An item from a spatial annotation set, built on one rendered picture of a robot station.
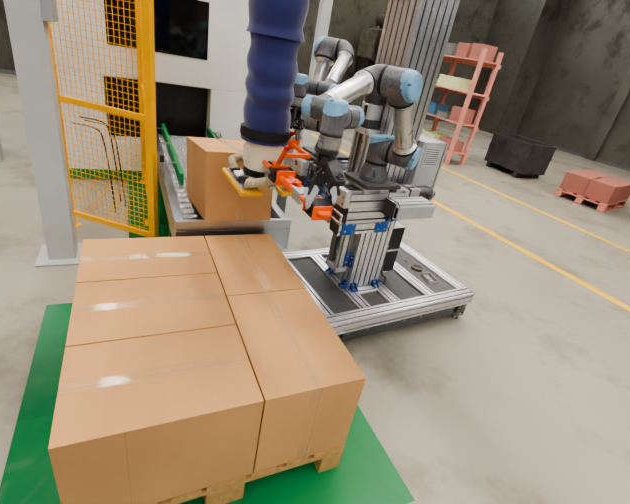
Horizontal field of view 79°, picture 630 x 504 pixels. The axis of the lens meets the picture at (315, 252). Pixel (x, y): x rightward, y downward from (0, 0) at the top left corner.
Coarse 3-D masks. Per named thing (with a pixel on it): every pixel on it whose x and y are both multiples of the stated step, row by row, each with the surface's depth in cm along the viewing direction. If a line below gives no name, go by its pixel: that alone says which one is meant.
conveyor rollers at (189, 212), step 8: (160, 136) 391; (176, 136) 398; (184, 136) 402; (176, 144) 376; (184, 144) 379; (168, 152) 344; (176, 152) 354; (184, 152) 357; (168, 160) 329; (184, 160) 334; (168, 168) 307; (184, 168) 313; (176, 176) 295; (184, 176) 297; (176, 184) 280; (184, 184) 282; (176, 192) 266; (184, 192) 269; (184, 200) 259; (184, 208) 245; (192, 208) 247; (184, 216) 237; (192, 216) 239; (200, 216) 241
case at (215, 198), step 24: (192, 144) 237; (216, 144) 233; (240, 144) 247; (192, 168) 242; (216, 168) 210; (192, 192) 247; (216, 192) 215; (264, 192) 228; (216, 216) 220; (240, 216) 227; (264, 216) 234
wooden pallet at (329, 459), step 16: (336, 448) 160; (288, 464) 151; (320, 464) 161; (336, 464) 167; (240, 480) 143; (176, 496) 133; (192, 496) 136; (208, 496) 140; (224, 496) 144; (240, 496) 149
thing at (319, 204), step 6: (318, 198) 135; (312, 204) 129; (318, 204) 130; (324, 204) 131; (330, 204) 132; (306, 210) 134; (312, 210) 131; (318, 210) 128; (324, 210) 129; (330, 210) 130; (312, 216) 129; (330, 216) 132
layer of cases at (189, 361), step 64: (128, 256) 187; (192, 256) 197; (256, 256) 208; (128, 320) 148; (192, 320) 154; (256, 320) 161; (320, 320) 169; (64, 384) 119; (128, 384) 123; (192, 384) 127; (256, 384) 131; (320, 384) 136; (64, 448) 103; (128, 448) 112; (192, 448) 124; (256, 448) 139; (320, 448) 155
